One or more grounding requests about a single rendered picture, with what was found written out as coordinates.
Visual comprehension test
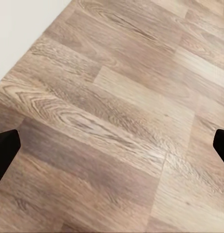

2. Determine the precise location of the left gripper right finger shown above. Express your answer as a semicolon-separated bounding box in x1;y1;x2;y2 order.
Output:
213;129;224;162

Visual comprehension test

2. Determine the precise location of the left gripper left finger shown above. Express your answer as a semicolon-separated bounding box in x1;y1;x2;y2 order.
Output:
0;129;21;181

